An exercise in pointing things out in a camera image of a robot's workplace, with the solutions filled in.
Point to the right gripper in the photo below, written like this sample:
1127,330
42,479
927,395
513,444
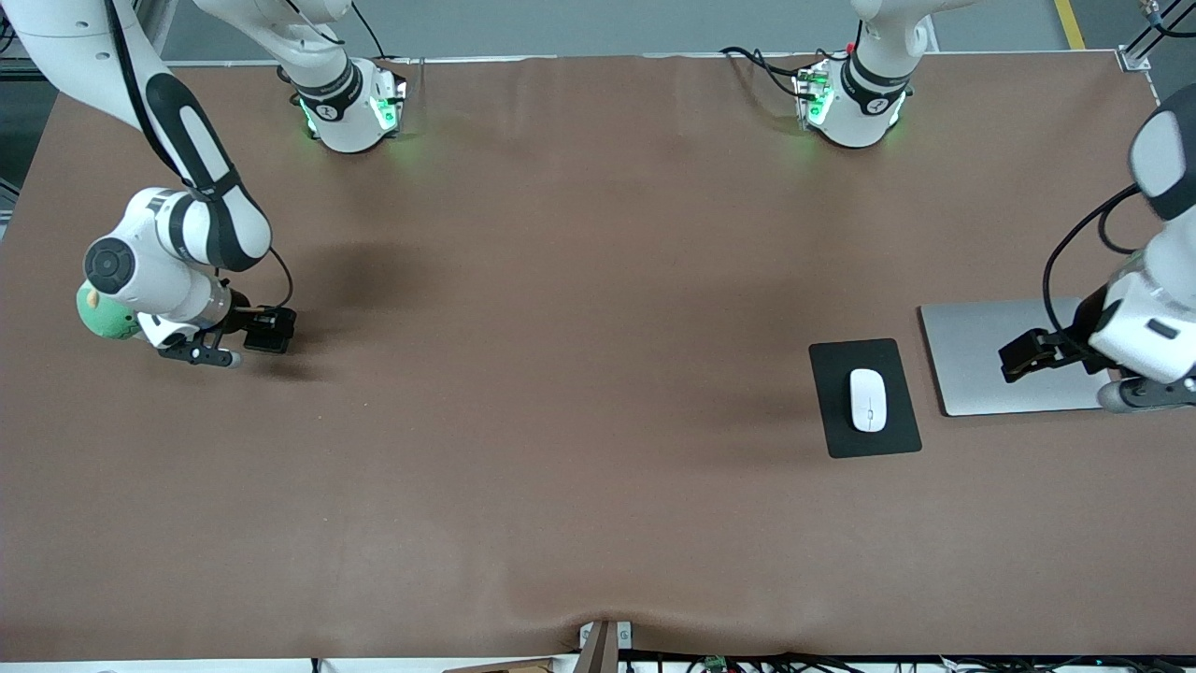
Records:
242,322

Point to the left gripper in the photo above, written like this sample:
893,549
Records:
1077,337

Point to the white computer mouse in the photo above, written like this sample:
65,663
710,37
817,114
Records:
867,400

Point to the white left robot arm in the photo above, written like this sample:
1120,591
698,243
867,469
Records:
869,103

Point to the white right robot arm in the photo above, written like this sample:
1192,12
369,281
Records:
210,224

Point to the black mouse pad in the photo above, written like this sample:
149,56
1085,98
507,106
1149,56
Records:
864,444

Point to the silver closed laptop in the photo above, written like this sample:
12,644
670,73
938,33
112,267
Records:
1018,355

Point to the green dinosaur plush toy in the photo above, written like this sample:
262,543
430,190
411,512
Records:
105,320

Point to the brown table cover mat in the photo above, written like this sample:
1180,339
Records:
598,514

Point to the metal table edge bracket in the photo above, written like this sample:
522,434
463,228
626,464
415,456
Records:
603,645

